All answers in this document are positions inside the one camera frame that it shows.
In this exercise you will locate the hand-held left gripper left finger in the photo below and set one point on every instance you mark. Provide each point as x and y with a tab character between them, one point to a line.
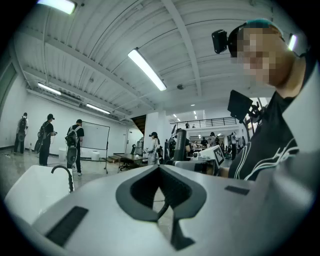
105	220

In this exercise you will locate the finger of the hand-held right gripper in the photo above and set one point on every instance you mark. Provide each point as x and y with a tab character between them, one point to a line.
187	166

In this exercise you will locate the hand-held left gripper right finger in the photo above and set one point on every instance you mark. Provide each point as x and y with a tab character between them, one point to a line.
237	225

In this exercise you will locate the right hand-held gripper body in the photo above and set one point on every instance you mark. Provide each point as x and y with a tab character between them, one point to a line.
216	156

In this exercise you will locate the grey handheld shower head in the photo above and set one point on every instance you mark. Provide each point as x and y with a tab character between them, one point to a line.
180	145

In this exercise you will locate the white bathtub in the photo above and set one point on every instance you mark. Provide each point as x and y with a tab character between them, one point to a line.
32	192

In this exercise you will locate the person's right forearm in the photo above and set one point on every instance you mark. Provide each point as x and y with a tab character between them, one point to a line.
224	172

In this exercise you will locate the black monitor on arm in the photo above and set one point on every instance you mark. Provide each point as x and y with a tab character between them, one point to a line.
240	105

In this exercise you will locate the grey mesh office chair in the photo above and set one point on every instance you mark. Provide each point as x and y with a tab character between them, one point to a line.
140	147

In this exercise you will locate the black curved faucet spout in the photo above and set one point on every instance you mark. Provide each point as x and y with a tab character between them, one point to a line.
70	180

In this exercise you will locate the person's black printed t-shirt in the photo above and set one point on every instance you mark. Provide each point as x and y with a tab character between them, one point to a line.
270	140

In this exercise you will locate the long wooden table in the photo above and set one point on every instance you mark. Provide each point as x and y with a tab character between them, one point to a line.
130	157

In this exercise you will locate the low wooden platform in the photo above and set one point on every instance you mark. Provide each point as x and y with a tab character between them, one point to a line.
113	158

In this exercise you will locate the dark staircase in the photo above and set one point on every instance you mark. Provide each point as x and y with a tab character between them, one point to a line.
140	125

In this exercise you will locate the grey oval hanging pack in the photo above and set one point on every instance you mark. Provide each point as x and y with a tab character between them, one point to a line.
38	146
72	155

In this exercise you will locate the whiteboard on black stand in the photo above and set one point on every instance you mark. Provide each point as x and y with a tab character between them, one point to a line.
95	136

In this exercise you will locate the person's head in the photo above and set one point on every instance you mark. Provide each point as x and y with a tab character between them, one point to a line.
275	70

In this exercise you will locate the ceiling tube light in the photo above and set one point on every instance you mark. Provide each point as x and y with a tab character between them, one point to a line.
58	5
48	88
147	68
292	42
97	108

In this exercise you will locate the black head camera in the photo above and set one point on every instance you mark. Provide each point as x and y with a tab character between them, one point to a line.
220	41

